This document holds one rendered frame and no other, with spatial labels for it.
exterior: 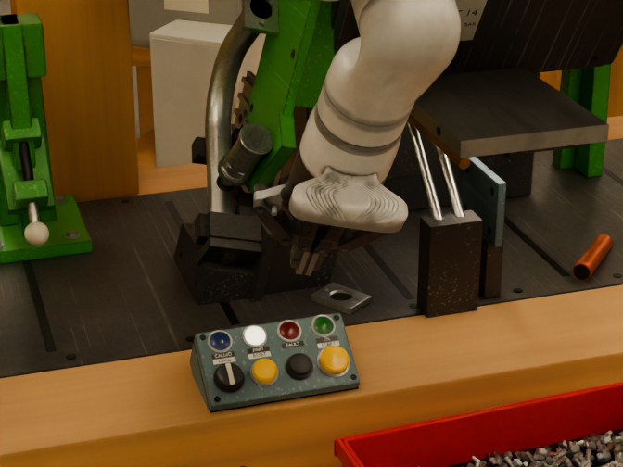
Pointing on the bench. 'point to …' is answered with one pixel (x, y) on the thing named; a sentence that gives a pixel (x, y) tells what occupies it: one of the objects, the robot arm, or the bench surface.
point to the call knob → (229, 376)
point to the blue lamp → (220, 340)
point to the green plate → (293, 61)
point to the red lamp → (289, 330)
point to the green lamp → (323, 325)
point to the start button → (334, 359)
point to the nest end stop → (213, 247)
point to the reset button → (264, 371)
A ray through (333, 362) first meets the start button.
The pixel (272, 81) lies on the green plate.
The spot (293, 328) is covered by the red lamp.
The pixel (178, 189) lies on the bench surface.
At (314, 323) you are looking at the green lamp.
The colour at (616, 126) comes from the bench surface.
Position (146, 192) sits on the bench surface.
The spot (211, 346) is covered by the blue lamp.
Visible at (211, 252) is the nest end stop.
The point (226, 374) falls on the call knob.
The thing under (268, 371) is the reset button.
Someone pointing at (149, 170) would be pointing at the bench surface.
